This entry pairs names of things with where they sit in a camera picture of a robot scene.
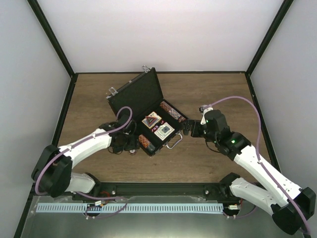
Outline small orange chip stack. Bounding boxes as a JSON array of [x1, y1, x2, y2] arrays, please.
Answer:
[[139, 134, 151, 148]]

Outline white playing card deck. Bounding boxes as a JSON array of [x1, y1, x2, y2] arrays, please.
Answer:
[[154, 122, 175, 141]]

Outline black poker set case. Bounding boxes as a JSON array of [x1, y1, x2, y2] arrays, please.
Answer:
[[107, 66, 188, 157]]

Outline red black triangular card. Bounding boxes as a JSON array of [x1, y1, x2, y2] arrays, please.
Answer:
[[145, 116, 157, 126]]

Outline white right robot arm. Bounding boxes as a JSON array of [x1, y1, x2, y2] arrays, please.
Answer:
[[182, 107, 317, 235]]

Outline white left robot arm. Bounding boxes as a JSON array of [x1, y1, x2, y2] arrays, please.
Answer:
[[31, 116, 138, 200]]

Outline row of poker chips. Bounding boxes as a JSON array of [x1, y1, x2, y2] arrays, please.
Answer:
[[157, 101, 187, 124]]

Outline red dice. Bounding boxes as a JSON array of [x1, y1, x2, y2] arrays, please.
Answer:
[[151, 120, 165, 132]]

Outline black chip stack in case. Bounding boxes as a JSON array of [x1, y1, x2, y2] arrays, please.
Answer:
[[147, 145, 155, 153]]

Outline chrome case handle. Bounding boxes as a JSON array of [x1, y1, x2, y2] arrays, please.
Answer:
[[164, 133, 183, 149]]

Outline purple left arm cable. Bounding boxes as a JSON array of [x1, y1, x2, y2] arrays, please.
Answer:
[[34, 106, 134, 220]]

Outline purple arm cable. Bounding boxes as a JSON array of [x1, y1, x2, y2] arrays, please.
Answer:
[[205, 96, 312, 235], [34, 106, 134, 220]]

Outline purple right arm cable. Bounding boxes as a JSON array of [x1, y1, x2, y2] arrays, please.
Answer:
[[205, 96, 312, 235]]

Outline light blue slotted rail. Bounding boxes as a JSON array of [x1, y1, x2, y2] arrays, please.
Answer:
[[36, 203, 223, 214]]

